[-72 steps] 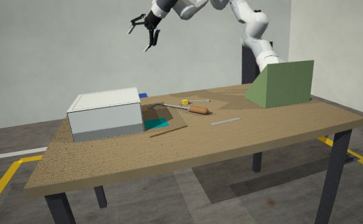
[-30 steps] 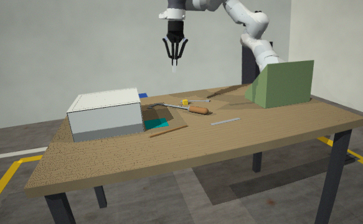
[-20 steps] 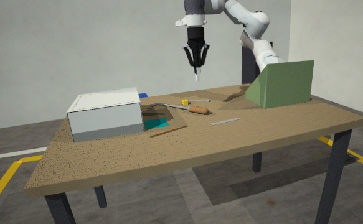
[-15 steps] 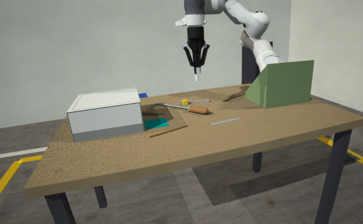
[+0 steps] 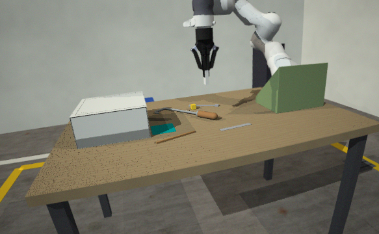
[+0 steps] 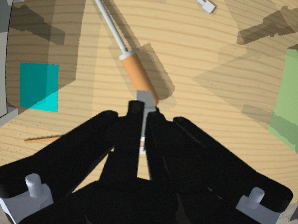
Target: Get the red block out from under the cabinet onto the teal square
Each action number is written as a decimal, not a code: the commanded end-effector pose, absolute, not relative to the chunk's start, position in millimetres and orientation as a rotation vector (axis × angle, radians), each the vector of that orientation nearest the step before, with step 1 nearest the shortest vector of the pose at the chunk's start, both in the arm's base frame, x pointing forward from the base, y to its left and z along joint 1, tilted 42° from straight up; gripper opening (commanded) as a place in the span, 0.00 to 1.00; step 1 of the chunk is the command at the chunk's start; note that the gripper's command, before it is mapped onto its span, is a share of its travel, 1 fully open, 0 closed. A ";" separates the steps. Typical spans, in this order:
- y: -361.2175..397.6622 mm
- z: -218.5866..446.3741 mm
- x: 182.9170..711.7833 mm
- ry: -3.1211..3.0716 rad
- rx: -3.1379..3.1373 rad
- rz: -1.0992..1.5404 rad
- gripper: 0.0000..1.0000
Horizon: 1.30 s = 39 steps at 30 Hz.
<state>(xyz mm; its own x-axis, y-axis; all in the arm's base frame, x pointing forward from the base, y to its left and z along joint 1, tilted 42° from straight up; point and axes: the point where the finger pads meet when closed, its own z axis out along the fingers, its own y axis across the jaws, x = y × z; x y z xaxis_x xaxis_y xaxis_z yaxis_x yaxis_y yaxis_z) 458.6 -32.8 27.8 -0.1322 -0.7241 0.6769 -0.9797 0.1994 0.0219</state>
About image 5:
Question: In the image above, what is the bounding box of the wooden handle with grey metal rod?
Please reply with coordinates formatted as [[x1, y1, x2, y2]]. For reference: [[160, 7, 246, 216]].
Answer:
[[155, 107, 218, 120]]

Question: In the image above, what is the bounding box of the teal square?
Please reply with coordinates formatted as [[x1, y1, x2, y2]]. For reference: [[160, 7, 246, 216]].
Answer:
[[150, 123, 176, 135]]

